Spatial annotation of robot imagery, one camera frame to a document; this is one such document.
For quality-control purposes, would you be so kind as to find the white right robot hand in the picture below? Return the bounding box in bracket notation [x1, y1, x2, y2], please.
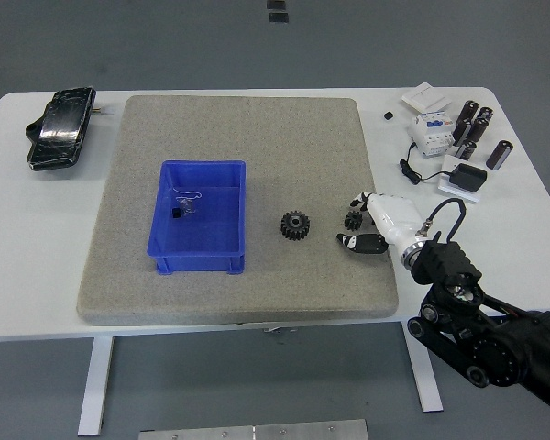
[336, 192, 426, 255]

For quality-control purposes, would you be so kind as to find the large black gear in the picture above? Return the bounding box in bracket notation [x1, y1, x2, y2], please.
[280, 210, 314, 242]

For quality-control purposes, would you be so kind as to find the blue plastic box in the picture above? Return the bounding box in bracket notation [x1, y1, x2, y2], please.
[146, 159, 248, 275]

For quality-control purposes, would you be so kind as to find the white flat plate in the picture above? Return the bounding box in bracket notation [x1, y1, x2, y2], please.
[436, 154, 482, 204]

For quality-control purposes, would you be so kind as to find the black power adapter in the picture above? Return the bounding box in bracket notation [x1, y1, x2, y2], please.
[448, 163, 489, 193]

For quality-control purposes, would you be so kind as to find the white circuit breaker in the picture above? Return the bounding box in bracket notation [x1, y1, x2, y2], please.
[408, 109, 456, 160]

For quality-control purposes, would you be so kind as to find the white table leg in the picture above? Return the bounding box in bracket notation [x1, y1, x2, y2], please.
[76, 336, 116, 436]
[401, 320, 444, 413]

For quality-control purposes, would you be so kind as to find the grey-brown mat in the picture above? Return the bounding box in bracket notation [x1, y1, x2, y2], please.
[75, 94, 401, 327]

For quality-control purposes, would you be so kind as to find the clear plastic piece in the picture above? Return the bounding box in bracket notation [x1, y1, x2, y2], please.
[173, 189, 205, 216]

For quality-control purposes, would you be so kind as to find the silver metal plate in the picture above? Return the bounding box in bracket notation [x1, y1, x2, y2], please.
[138, 418, 370, 440]

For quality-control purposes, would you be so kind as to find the black wrapped device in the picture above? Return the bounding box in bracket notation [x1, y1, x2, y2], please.
[25, 85, 97, 173]

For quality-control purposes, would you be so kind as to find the black adapter cord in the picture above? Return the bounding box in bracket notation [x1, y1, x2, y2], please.
[398, 141, 453, 185]

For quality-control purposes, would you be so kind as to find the white switch panel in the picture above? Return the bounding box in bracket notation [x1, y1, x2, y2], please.
[401, 82, 454, 112]

